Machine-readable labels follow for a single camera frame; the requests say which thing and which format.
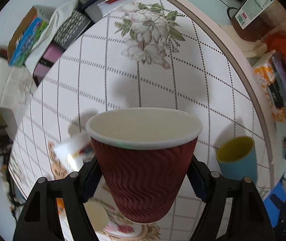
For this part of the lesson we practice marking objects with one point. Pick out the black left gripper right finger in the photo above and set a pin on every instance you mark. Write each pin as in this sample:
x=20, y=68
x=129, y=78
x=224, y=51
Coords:
x=248, y=218

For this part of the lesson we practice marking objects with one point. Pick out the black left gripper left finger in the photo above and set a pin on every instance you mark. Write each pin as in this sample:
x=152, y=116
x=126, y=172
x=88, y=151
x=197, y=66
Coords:
x=39, y=219

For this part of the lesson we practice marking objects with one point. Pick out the red ripple paper cup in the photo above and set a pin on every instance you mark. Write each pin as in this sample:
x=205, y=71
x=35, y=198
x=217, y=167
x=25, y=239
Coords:
x=144, y=154

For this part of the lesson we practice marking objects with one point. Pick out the blue cup yellow inside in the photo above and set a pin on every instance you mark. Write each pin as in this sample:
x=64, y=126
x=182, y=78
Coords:
x=237, y=159

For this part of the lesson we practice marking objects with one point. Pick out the white padded chair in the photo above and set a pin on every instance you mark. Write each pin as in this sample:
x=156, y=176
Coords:
x=16, y=87

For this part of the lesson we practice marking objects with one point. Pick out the orange white snack bag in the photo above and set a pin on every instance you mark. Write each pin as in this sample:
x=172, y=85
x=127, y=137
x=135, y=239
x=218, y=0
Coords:
x=269, y=83

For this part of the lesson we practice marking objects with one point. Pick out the cardboard box with blue print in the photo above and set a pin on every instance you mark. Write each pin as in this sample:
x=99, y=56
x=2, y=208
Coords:
x=26, y=35

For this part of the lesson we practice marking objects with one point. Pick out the floral patterned tablecloth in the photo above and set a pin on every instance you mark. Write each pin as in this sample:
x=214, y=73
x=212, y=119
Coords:
x=147, y=53

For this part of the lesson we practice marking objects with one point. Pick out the brown liquid bottle with label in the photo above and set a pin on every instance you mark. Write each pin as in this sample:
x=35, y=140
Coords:
x=256, y=18

